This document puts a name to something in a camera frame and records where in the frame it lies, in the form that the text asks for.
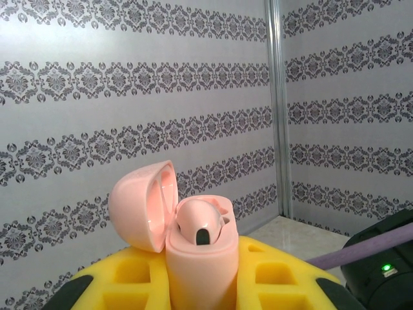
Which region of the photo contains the pink earbud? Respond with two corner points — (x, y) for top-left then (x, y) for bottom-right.
(176, 198), (227, 247)

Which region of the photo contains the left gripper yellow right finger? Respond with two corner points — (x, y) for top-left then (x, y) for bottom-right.
(234, 234), (367, 310)

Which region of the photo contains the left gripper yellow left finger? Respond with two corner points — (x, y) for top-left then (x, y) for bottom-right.
(41, 245), (174, 310)

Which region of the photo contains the right aluminium frame post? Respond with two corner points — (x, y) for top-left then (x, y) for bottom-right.
(263, 0), (294, 221)

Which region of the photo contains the pink round charging case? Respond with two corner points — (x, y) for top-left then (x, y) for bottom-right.
(107, 159), (240, 310)

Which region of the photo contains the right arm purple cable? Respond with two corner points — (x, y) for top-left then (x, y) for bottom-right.
(305, 222), (413, 271)

